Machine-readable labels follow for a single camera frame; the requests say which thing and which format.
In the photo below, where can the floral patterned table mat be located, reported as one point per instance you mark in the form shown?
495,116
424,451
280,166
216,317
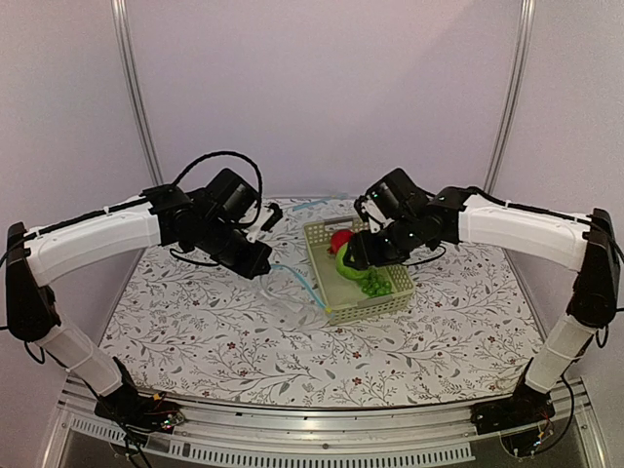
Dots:
191,329

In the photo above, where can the aluminium front rail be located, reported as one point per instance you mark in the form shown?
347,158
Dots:
222,434

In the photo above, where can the spare clear blue zip bag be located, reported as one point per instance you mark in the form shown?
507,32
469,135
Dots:
320,201

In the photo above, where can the red apple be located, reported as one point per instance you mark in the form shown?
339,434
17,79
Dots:
338,239

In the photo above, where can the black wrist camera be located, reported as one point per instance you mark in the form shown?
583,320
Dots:
269,215
371,214

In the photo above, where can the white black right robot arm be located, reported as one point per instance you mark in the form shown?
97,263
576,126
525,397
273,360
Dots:
402,217

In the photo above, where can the right aluminium frame post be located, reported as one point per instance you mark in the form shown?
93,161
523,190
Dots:
518,68

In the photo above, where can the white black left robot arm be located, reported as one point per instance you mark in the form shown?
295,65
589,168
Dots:
222,219

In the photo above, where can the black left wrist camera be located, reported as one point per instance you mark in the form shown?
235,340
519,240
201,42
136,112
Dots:
269,215

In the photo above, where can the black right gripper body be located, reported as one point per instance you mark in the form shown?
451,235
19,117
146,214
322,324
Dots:
394,250

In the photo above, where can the clear blue zip top bag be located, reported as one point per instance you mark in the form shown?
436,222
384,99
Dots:
291,299

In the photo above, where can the left aluminium frame post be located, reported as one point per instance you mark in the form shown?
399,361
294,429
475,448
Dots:
129,67

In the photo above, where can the green grape bunch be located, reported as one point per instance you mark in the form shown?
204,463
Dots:
375,285

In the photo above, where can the green apple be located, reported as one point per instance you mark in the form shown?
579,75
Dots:
348,272

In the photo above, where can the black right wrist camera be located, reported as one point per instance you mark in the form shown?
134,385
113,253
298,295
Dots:
371,214

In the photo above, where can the light green perforated plastic basket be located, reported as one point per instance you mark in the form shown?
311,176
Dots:
345,301

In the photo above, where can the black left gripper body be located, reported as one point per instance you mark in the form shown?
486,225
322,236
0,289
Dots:
239,262

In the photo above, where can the aluminium frame post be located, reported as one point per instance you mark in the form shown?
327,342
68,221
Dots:
129,67
518,68

